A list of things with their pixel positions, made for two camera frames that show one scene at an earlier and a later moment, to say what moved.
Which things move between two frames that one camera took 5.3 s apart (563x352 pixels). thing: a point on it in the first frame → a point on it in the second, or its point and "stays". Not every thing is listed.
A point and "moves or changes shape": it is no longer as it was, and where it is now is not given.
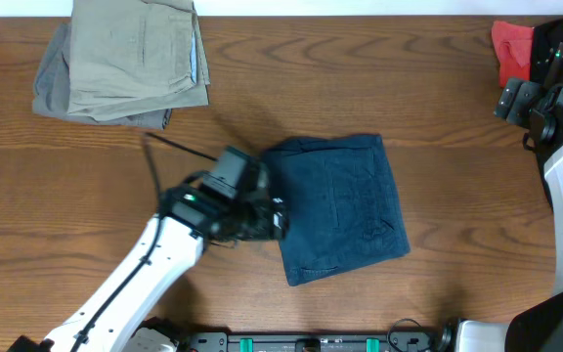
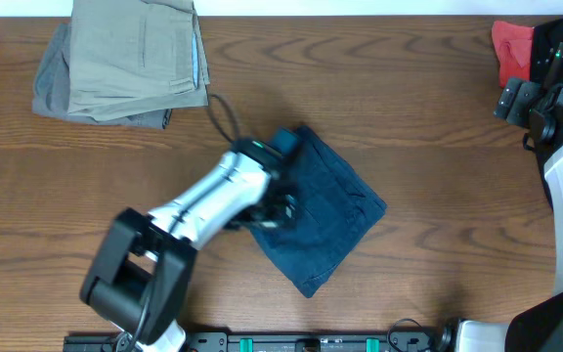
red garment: (513, 46) stays
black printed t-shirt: (546, 37) stays
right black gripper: (517, 102) stays
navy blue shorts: (340, 203) moves or changes shape
